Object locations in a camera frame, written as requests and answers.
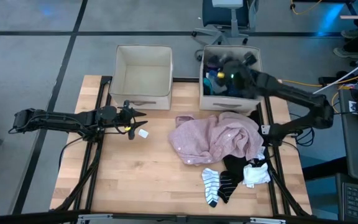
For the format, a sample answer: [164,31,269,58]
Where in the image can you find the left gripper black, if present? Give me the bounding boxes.
[116,100,149,141]

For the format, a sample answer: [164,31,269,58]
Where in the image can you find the blue plaid shirt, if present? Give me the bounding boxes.
[202,70,257,99]

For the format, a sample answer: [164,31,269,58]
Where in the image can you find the teal sock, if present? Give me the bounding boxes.
[203,77,213,96]

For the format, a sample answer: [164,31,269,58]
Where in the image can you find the pink button shirt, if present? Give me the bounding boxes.
[167,111,265,166]

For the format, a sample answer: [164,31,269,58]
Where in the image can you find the white sock thin dark stripes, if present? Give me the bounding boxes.
[201,167,221,208]

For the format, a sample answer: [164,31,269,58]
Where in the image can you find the white thick sock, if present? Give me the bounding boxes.
[242,162,272,189]

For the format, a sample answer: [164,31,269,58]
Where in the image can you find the dark sock purple patch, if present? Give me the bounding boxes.
[206,62,222,73]

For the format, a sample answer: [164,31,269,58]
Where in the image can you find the beige fabric basket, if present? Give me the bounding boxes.
[198,44,264,113]

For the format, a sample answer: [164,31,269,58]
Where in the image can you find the left beige fabric bin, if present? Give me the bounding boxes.
[108,44,174,111]

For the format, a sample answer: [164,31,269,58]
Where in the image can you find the grey office chair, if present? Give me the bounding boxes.
[191,0,260,47]

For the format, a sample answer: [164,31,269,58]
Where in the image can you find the black garment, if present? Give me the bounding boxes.
[221,108,273,185]

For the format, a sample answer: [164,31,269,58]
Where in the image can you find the black crossbar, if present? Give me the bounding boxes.
[0,210,358,224]

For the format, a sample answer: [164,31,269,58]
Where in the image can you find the white rod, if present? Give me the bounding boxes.
[312,51,358,95]

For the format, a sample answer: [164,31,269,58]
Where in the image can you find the black aluminium frame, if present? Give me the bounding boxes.
[50,75,114,212]
[255,96,312,218]

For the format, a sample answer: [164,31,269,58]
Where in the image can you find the yellow cable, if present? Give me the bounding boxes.
[278,67,358,88]
[290,0,323,16]

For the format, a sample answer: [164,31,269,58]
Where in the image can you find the black cable bundle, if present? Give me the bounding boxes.
[287,111,316,147]

